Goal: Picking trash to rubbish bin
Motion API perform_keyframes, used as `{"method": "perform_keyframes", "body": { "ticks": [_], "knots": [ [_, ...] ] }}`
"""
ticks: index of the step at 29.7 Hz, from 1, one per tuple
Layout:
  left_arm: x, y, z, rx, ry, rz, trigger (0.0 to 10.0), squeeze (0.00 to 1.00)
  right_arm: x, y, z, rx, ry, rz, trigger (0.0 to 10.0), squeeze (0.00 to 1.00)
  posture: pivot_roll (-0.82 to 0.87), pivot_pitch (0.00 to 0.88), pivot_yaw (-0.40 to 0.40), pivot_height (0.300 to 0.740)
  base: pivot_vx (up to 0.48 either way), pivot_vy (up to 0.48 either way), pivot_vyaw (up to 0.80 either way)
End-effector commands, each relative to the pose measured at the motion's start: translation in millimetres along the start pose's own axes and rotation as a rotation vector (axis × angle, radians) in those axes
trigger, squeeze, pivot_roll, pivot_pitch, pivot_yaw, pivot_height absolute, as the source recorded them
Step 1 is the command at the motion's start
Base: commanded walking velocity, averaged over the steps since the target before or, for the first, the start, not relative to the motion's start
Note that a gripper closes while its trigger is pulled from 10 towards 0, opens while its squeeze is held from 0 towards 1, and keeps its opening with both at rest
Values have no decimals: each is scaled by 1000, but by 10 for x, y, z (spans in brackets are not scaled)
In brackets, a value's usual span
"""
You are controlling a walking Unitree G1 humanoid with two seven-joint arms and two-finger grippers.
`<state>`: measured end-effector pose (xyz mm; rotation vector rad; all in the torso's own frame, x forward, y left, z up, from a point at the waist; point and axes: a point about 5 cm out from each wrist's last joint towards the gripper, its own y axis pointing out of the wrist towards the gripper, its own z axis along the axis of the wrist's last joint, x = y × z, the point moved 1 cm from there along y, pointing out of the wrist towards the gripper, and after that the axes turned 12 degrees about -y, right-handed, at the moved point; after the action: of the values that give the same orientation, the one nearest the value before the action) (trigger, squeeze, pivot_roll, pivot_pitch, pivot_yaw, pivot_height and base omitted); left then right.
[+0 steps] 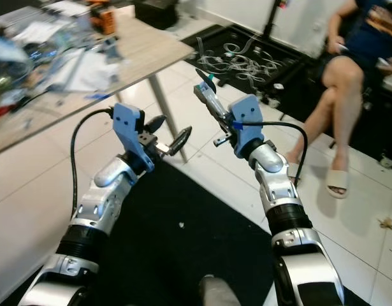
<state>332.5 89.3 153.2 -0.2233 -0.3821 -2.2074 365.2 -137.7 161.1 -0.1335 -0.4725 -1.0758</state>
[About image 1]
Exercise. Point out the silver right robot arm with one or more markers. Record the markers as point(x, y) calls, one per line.
point(282, 191)

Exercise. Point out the brown trash scrap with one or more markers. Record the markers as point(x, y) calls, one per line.
point(387, 223)

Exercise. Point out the black mat under tubing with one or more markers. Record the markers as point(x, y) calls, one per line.
point(211, 41)

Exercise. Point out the blue tape strip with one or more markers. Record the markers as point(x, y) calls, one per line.
point(98, 97)

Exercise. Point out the light wooden table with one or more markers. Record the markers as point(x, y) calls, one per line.
point(145, 51)

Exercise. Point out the large white paper sheet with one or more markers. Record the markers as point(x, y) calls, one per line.
point(100, 73)

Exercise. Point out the black box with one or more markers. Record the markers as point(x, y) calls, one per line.
point(157, 13)

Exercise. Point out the black stand pole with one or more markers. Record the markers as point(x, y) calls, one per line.
point(271, 19)

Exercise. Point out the large black floor mat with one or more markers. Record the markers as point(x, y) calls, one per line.
point(176, 255)

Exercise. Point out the orange power drill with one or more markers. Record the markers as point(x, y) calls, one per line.
point(105, 22)

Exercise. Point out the clear plastic bottle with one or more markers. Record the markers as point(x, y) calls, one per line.
point(58, 50)

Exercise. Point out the beige sandal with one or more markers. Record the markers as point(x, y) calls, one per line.
point(337, 185)

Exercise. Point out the seated person in dark dress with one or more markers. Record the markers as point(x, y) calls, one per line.
point(345, 83)

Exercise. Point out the small white paper sheet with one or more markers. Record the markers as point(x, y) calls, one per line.
point(43, 33)

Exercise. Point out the small red object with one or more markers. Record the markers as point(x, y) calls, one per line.
point(4, 111)

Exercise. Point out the grey robot leg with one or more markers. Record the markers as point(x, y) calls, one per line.
point(220, 293)

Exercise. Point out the small grey floor object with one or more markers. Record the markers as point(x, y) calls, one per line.
point(388, 162)

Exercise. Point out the pale blue plastic bag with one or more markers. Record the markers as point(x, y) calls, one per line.
point(7, 50)

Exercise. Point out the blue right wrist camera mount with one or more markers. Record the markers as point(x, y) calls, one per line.
point(246, 121)

